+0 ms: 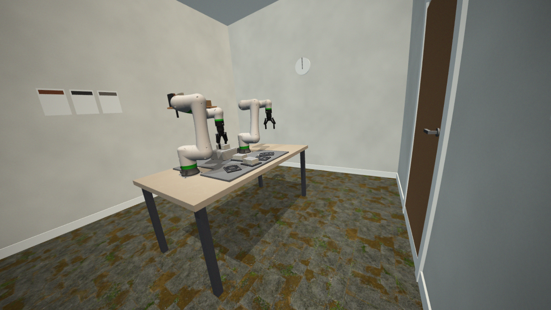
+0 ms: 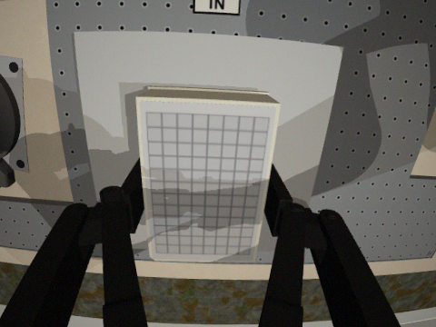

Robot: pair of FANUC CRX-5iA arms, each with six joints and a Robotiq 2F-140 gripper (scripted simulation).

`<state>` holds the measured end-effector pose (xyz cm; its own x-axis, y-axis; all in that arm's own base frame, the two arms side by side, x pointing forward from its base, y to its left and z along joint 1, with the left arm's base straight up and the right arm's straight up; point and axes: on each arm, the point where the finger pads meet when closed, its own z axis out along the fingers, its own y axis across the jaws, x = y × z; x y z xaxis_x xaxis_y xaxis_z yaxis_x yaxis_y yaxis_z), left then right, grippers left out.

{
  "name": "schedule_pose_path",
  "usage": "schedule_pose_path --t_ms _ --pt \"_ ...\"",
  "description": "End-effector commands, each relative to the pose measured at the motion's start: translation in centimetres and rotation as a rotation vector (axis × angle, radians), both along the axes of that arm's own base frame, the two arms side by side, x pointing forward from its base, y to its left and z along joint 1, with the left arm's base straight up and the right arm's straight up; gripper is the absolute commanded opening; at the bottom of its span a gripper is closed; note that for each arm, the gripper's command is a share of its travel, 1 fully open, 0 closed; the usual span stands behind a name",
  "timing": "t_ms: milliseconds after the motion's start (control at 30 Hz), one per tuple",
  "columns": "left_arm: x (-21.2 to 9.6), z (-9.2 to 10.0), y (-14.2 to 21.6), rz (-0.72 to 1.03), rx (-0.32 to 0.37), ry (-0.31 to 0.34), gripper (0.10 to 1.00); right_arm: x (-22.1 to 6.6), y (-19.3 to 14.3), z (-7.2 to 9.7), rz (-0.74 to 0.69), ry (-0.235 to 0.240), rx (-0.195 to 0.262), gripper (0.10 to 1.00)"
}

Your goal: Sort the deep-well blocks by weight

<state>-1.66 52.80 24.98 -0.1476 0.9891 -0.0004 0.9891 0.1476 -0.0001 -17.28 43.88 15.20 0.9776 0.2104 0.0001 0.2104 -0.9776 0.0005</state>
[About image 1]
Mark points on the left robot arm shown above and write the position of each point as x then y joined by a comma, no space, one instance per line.
244,139

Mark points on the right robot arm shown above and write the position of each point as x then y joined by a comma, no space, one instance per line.
196,105

